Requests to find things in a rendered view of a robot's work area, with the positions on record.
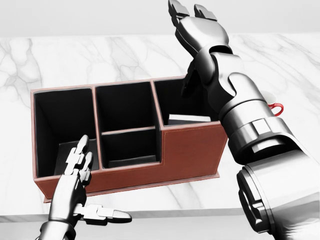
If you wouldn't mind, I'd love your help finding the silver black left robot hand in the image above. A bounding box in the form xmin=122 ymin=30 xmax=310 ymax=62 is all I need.
xmin=48 ymin=134 xmax=133 ymax=227

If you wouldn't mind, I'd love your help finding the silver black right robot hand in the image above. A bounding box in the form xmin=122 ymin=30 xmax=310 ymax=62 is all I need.
xmin=167 ymin=0 xmax=231 ymax=99

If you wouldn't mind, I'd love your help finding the dark book with white pages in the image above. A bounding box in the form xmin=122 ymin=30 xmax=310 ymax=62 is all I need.
xmin=167 ymin=113 xmax=212 ymax=126

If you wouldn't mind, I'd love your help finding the red-brown desk caddy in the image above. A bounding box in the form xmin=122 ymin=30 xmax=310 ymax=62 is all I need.
xmin=30 ymin=75 xmax=230 ymax=204

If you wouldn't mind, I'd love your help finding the white mug with red handle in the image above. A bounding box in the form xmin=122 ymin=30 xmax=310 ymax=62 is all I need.
xmin=261 ymin=90 xmax=285 ymax=117

